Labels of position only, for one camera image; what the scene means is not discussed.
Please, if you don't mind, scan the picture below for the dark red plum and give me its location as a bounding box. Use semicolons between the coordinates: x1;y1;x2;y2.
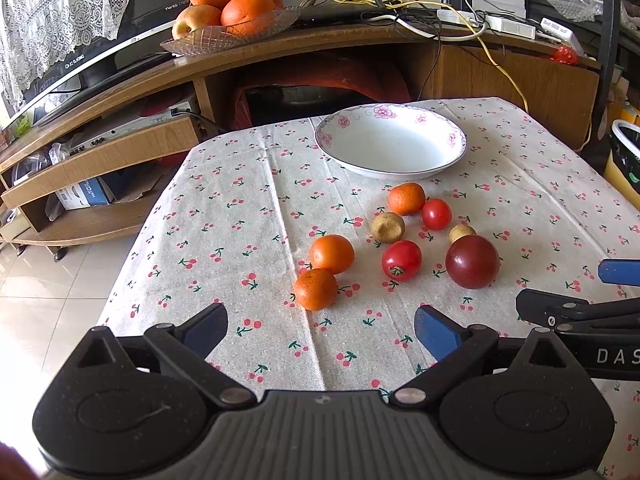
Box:
445;234;500;289

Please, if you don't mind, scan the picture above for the brown longan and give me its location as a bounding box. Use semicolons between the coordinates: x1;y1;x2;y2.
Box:
448;223;476;244
371;212;405;244

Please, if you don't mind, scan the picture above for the red tomato small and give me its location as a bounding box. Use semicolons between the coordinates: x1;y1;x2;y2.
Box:
421;198;452;231

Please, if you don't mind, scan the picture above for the red tomato large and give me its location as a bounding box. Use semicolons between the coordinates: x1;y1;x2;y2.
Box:
381;240;422;282

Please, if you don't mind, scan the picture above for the small orange top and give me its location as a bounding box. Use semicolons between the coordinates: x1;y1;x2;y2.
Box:
388;182;426;216

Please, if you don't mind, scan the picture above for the small orange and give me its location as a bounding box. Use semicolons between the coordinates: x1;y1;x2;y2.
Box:
388;182;426;216
292;269;338;311
308;234;355;274

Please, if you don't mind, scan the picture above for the small orange front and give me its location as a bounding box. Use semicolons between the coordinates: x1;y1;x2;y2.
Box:
292;269;338;311

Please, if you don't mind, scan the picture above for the trash bin with liner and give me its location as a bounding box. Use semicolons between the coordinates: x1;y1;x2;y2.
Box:
604;119;640;209

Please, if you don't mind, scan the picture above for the blue white cardboard box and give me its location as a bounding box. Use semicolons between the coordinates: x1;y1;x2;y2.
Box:
55;177;115;210

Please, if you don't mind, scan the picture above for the red plastic bag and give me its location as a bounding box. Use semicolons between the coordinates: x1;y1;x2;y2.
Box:
550;44;579;65

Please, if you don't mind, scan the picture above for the cherry print tablecloth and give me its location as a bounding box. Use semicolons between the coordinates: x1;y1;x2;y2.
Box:
100;98;639;394

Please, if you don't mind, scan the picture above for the wooden tv stand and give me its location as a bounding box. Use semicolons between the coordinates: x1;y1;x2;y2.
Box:
1;25;603;257

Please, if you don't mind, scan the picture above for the white floral ceramic bowl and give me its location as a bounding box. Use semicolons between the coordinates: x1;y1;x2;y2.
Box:
314;103;468;181

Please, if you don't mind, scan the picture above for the white power strip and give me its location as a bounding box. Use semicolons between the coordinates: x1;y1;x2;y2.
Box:
437;9;536;40

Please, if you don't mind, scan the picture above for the black metal shelf rack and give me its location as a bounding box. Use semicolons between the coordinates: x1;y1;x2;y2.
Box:
525;0;639;142

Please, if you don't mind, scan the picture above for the red cloth under stand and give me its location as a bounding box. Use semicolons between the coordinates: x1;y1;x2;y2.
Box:
224;53;410;129

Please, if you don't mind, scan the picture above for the silver set-top box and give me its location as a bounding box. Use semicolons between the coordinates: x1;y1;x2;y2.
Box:
48;94;200;165

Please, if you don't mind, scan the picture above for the glass fruit dish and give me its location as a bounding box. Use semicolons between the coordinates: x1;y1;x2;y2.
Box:
160;8;300;56

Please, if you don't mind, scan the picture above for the television with lace cover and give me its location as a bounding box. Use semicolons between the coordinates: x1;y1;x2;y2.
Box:
1;0;189;124

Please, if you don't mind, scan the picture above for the yellow red apple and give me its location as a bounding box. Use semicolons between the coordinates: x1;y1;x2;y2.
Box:
171;4;221;40

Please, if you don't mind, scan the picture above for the large orange front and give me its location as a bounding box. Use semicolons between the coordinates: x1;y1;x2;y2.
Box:
220;0;284;37

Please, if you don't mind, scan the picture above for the white cable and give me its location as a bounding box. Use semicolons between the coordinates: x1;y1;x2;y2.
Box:
364;12;490;42

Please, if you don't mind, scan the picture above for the yellow cable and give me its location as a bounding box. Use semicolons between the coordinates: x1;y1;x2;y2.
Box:
299;0;594;154

